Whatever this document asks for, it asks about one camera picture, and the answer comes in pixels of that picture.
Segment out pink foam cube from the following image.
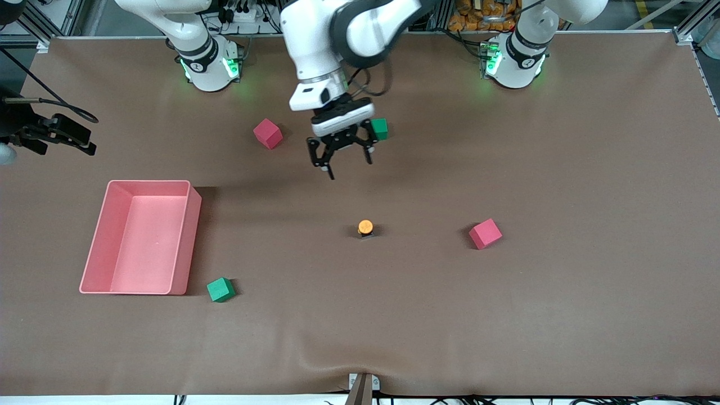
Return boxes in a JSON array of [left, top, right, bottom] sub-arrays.
[[253, 118, 284, 150], [469, 218, 503, 250]]

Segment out white power strip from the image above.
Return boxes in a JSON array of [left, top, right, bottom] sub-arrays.
[[224, 4, 265, 24]]

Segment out pink plastic tray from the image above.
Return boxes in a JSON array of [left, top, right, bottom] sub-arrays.
[[79, 179, 202, 295]]

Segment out bag of orange items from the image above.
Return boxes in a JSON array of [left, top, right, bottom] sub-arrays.
[[448, 0, 521, 32]]

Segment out brown table mat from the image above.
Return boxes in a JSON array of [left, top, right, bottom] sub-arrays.
[[0, 31, 720, 397]]

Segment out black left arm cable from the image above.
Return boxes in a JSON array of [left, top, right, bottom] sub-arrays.
[[344, 53, 394, 97]]

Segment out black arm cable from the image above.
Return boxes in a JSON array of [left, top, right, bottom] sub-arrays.
[[0, 48, 100, 123], [344, 53, 394, 97]]

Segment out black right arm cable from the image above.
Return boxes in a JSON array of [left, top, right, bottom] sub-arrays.
[[0, 48, 100, 123]]

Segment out aluminium corner frame profile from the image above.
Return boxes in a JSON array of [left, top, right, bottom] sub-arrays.
[[672, 0, 720, 46], [20, 10, 57, 54]]

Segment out aluminium frame post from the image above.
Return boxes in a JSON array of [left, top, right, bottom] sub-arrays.
[[430, 0, 451, 32]]

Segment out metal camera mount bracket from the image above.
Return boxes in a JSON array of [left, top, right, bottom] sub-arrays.
[[348, 372, 381, 405]]

